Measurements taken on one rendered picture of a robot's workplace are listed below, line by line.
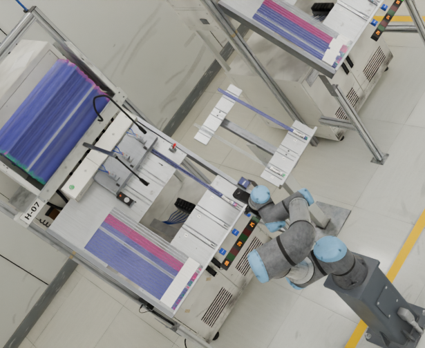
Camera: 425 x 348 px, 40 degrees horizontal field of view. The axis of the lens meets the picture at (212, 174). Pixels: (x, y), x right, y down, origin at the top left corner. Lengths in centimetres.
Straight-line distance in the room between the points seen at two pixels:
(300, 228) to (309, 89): 155
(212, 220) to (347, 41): 118
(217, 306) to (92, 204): 98
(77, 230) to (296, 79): 147
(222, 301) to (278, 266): 140
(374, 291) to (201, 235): 82
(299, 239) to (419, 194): 146
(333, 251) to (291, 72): 140
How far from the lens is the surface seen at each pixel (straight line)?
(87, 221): 282
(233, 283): 338
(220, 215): 279
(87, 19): 442
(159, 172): 284
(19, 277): 456
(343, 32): 322
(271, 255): 199
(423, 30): 373
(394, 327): 281
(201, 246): 277
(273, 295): 340
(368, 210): 340
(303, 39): 315
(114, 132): 283
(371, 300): 259
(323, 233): 343
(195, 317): 327
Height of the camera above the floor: 261
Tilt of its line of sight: 38 degrees down
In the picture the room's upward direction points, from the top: 44 degrees counter-clockwise
